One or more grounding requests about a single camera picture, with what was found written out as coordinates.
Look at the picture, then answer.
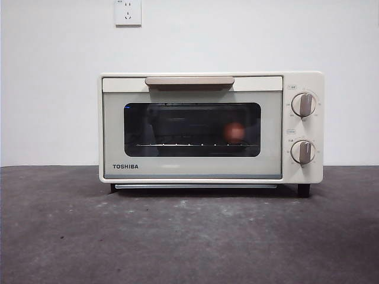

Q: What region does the glass oven door with handle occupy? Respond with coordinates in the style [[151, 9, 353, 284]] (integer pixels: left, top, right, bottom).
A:
[[101, 76, 284, 180]]

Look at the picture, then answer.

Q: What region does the brown egg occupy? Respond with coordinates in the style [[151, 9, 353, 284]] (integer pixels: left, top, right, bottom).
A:
[[223, 121, 247, 144]]

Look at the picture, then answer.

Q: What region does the metal crumb tray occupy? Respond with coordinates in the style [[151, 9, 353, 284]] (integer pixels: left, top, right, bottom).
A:
[[114, 183, 278, 190]]

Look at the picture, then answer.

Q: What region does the cream Toshiba toaster oven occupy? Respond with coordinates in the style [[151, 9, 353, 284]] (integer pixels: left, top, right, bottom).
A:
[[98, 70, 325, 198]]

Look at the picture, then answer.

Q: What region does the cream oven knob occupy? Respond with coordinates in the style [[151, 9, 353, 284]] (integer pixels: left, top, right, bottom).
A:
[[291, 92, 317, 117], [290, 140, 316, 164]]

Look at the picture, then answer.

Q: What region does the metal wire oven rack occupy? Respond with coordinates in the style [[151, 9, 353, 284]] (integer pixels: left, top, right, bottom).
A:
[[135, 142, 250, 148]]

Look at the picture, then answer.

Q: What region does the white wall socket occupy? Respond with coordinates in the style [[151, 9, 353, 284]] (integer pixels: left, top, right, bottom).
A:
[[114, 0, 142, 28]]

